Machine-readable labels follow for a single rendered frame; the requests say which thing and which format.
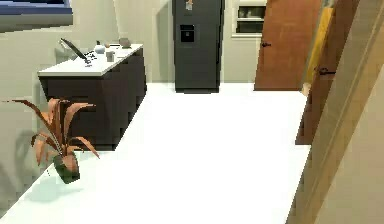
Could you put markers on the dark brown kitchen counter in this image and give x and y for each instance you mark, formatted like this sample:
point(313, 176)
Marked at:
point(106, 96)

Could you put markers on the dark grey fridge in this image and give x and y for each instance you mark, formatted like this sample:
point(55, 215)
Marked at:
point(197, 50)

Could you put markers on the grey cup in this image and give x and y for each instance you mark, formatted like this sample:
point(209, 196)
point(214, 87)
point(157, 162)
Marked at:
point(110, 56)

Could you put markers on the white framed window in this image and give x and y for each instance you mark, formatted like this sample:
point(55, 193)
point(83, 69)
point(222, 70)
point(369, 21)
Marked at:
point(250, 18)

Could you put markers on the white round kettle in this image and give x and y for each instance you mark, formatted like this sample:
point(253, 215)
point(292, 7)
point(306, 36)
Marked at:
point(99, 48)

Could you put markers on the brown wooden room door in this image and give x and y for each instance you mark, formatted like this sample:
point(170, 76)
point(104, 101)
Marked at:
point(286, 46)

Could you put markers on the black open laptop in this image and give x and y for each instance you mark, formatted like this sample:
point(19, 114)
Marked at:
point(77, 51)

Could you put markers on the orange leaf house plant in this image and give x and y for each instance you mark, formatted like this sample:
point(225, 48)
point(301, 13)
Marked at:
point(61, 133)

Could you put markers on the dark brown room door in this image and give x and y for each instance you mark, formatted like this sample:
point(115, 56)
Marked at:
point(325, 80)

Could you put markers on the blue framed wall picture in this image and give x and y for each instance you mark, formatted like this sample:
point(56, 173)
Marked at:
point(35, 6)

